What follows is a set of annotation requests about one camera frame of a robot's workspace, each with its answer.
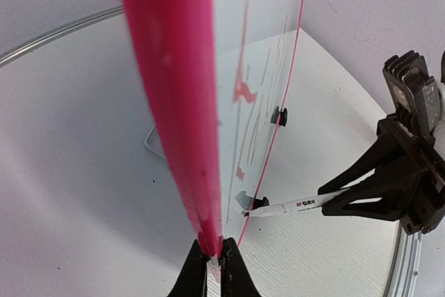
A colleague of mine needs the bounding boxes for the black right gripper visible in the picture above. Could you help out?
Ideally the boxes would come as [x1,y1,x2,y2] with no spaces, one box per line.
[318,113,444,234]

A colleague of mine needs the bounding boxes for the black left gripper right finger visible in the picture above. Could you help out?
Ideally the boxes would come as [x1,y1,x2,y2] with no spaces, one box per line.
[220,237,261,297]

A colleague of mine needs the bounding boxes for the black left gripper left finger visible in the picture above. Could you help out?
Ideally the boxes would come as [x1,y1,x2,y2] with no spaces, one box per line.
[168,239,208,297]

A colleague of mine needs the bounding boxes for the whiteboard marker silver body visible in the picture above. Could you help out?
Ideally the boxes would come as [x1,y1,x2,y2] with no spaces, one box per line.
[243,189,345,218]

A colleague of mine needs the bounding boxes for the pink framed whiteboard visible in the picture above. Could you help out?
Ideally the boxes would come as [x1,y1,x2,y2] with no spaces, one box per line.
[122,0,304,281]

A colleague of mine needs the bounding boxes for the black left whiteboard stand foot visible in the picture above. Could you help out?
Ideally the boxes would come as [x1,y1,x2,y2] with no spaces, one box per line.
[252,196,270,210]

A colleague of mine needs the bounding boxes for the black whiteboard stand foot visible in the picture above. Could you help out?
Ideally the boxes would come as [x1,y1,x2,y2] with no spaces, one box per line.
[278,108,288,127]
[252,196,270,210]

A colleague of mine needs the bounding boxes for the black right whiteboard stand foot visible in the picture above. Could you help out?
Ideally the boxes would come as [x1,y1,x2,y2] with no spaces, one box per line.
[278,108,288,127]

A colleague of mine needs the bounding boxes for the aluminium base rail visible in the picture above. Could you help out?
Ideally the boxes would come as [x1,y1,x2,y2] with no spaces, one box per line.
[383,225,422,297]

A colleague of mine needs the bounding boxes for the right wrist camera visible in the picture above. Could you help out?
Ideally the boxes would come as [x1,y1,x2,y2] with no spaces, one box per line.
[382,50,442,138]

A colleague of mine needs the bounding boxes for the metal wire whiteboard stand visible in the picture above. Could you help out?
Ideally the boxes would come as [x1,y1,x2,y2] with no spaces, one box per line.
[143,124,166,161]

